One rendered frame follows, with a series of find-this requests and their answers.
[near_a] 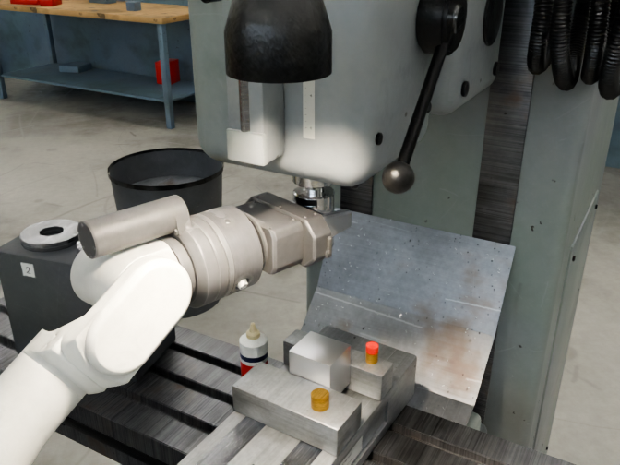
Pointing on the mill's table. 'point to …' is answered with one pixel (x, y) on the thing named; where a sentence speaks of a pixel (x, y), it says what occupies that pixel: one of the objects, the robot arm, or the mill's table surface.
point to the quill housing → (327, 92)
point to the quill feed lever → (431, 24)
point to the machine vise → (377, 398)
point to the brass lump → (319, 399)
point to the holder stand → (47, 283)
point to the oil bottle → (253, 349)
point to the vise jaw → (296, 408)
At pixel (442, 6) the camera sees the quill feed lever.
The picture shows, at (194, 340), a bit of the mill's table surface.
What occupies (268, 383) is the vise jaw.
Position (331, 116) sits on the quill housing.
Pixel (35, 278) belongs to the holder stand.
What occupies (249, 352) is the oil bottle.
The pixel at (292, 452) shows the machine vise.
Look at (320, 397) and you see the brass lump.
